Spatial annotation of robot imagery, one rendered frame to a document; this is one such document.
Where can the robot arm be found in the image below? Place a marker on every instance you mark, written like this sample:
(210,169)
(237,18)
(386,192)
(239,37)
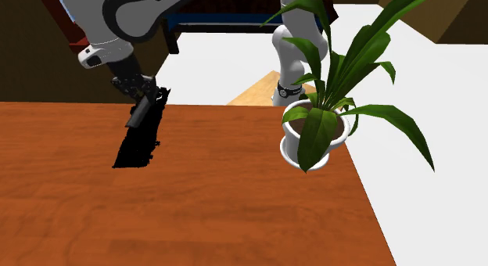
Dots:
(133,13)

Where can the green plant in white pot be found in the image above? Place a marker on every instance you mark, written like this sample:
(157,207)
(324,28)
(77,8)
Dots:
(318,131)

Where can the brown wooden table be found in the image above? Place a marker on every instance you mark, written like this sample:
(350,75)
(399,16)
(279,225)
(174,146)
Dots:
(213,204)

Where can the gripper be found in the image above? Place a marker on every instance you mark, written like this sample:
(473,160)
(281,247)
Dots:
(127,76)

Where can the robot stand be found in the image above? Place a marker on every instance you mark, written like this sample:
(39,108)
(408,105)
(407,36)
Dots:
(259,91)

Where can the dark red and blue furniture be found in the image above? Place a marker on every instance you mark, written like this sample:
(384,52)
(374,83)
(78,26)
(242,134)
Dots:
(228,7)

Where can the black flat rectangular object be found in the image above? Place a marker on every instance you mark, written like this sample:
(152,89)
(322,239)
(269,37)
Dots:
(137,150)

